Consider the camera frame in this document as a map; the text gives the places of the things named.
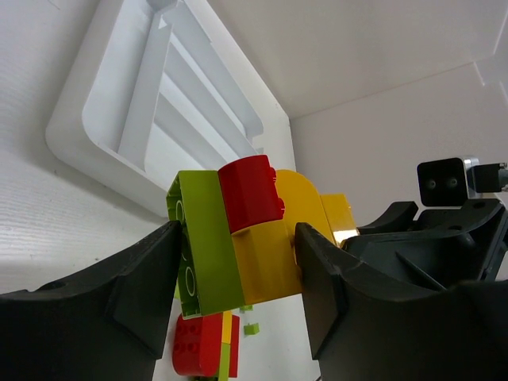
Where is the white divided sorting tray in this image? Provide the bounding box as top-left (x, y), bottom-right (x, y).
top-left (45, 1), bottom-right (295, 217)

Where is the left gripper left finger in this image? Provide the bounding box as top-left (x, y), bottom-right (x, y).
top-left (1, 221), bottom-right (182, 380)

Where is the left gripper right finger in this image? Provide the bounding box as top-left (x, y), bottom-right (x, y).
top-left (295, 223), bottom-right (507, 380)

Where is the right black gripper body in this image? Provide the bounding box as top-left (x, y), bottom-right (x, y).
top-left (343, 198), bottom-right (507, 291)

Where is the small green lego stud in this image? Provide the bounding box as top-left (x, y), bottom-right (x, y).
top-left (243, 322), bottom-right (260, 337)

